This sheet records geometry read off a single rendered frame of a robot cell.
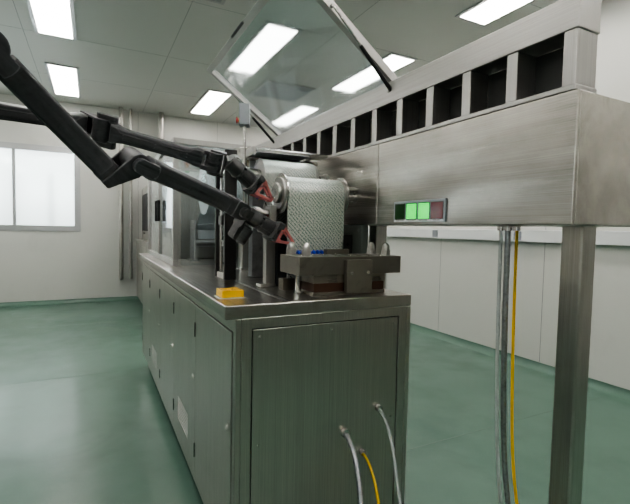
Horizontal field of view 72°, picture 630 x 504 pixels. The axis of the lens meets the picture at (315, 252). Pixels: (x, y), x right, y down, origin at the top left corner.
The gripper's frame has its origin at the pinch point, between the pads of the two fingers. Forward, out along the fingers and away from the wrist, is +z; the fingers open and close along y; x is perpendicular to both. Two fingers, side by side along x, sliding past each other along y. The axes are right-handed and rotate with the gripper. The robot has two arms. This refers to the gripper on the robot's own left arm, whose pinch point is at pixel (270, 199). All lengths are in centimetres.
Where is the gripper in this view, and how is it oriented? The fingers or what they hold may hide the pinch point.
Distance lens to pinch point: 161.0
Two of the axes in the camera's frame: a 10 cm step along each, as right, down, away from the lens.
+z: 6.8, 6.2, 4.0
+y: 4.7, 0.5, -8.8
